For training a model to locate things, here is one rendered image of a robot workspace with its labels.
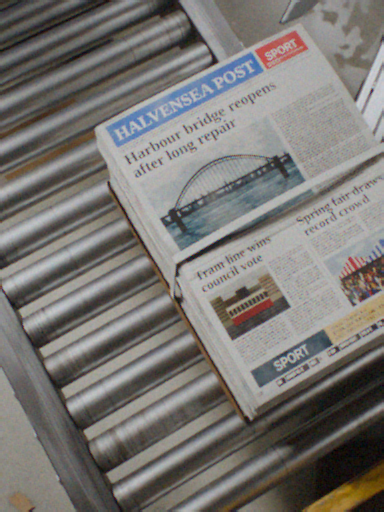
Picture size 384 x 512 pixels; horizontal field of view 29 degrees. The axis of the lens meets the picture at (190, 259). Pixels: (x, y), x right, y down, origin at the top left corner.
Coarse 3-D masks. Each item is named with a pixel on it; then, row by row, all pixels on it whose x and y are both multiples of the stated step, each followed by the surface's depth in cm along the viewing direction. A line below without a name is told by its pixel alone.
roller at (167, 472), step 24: (360, 360) 103; (312, 384) 102; (336, 384) 103; (288, 408) 101; (216, 432) 100; (240, 432) 100; (264, 432) 101; (168, 456) 99; (192, 456) 99; (216, 456) 99; (120, 480) 99; (144, 480) 98; (168, 480) 98; (120, 504) 97; (144, 504) 98
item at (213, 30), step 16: (176, 0) 118; (192, 0) 118; (208, 0) 118; (160, 16) 130; (192, 16) 117; (208, 16) 117; (192, 32) 119; (208, 32) 117; (224, 32) 117; (208, 48) 116; (224, 48) 116; (240, 48) 116
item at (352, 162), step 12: (360, 156) 86; (372, 156) 86; (336, 168) 85; (348, 168) 85; (312, 180) 84; (324, 180) 84; (288, 192) 83; (300, 192) 84; (264, 204) 83; (276, 204) 83; (252, 216) 83; (228, 228) 82; (204, 240) 82; (216, 240) 82; (180, 252) 82; (192, 252) 82
